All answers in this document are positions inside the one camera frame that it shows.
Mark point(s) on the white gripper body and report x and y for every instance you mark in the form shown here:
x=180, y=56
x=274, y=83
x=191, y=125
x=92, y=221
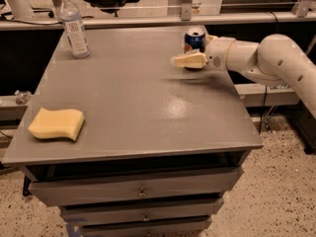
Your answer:
x=217, y=52

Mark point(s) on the blue pepsi can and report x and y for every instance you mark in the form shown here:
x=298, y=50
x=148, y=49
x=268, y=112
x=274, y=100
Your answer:
x=194, y=39

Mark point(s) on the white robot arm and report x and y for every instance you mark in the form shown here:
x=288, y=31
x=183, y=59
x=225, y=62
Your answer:
x=275, y=61

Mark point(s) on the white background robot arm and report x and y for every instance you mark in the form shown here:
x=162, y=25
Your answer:
x=21, y=9

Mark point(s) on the yellow sponge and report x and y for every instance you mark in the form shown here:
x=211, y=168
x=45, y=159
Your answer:
x=57, y=124

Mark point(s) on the grey drawer cabinet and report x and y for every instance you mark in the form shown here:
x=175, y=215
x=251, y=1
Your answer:
x=142, y=115

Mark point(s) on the clear plastic water bottle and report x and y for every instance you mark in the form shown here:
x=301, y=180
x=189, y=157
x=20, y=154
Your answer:
x=72, y=22

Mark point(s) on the top grey drawer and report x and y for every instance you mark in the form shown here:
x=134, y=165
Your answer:
x=122, y=188

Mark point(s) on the grey drawer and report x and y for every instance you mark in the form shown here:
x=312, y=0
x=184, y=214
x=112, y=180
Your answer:
x=142, y=211
x=147, y=229
x=122, y=188

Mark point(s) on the bottom grey drawer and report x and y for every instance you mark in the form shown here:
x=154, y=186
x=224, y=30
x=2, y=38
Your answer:
x=147, y=229

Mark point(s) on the crumpled foil object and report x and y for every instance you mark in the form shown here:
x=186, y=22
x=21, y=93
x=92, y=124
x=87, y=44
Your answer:
x=22, y=97

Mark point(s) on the middle grey drawer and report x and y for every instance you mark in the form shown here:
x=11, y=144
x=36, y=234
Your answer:
x=142, y=211

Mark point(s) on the grey vertical metal post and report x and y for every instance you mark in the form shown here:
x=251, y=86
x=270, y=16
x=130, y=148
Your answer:
x=186, y=10

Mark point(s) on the grey metal rail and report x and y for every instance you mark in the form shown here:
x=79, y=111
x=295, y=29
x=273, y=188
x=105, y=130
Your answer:
x=140, y=22

